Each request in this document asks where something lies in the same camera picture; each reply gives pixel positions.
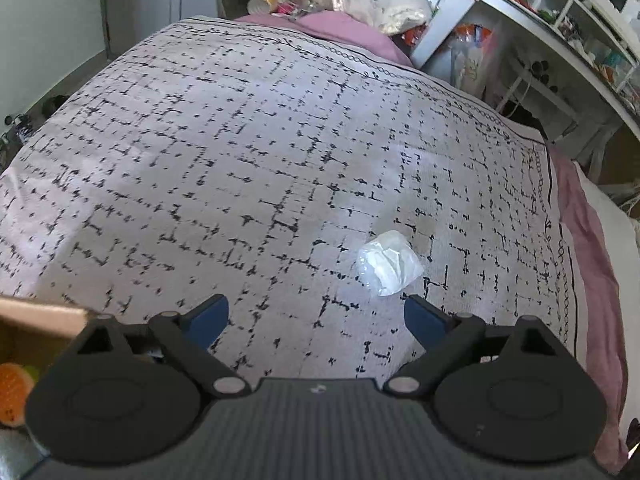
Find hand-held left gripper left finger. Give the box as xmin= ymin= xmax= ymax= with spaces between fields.
xmin=67 ymin=293 xmax=252 ymax=401

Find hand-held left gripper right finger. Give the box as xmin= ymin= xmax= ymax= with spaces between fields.
xmin=383 ymin=294 xmax=576 ymax=401

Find clear plastic bag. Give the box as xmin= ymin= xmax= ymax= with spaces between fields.
xmin=356 ymin=229 xmax=425 ymax=297

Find brown cardboard box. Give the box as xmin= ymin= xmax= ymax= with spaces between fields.
xmin=0 ymin=295 xmax=99 ymax=367

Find burger plush toy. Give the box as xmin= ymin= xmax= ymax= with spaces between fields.
xmin=0 ymin=363 xmax=38 ymax=429

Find white black-patterned bedspread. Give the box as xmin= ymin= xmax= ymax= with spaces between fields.
xmin=0 ymin=15 xmax=589 ymax=382

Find white pillow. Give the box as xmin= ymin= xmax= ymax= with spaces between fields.
xmin=572 ymin=160 xmax=640 ymax=346

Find stool under desk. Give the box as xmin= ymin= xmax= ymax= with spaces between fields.
xmin=499 ymin=52 xmax=617 ymax=147

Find colourful bags under desk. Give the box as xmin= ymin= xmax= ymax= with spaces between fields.
xmin=439 ymin=22 xmax=507 ymax=102

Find dark slippers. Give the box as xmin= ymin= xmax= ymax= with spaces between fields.
xmin=42 ymin=93 xmax=72 ymax=114

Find white desk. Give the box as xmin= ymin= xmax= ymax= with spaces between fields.
xmin=409 ymin=0 xmax=640 ymax=182

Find white crumpled plastic bags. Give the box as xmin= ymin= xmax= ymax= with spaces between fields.
xmin=344 ymin=0 xmax=434 ymax=37

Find white desk shelf riser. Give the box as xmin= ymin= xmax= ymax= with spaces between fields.
xmin=534 ymin=0 xmax=639 ymax=92

